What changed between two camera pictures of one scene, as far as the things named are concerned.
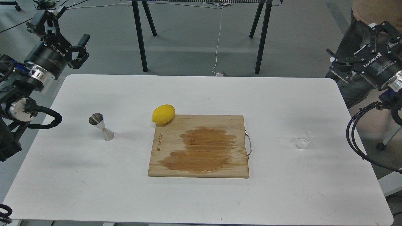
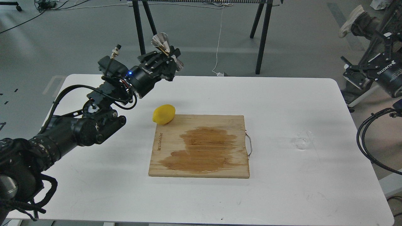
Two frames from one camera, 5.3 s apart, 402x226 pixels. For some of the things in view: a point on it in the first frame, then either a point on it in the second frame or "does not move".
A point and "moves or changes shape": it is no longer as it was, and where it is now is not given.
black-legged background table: x=268 y=7 does not move
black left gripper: x=51 y=54 → x=142 y=78
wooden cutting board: x=209 y=146 does not move
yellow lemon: x=163 y=114 does not move
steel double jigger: x=97 y=120 moves or changes shape
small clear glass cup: x=302 y=137 does not move
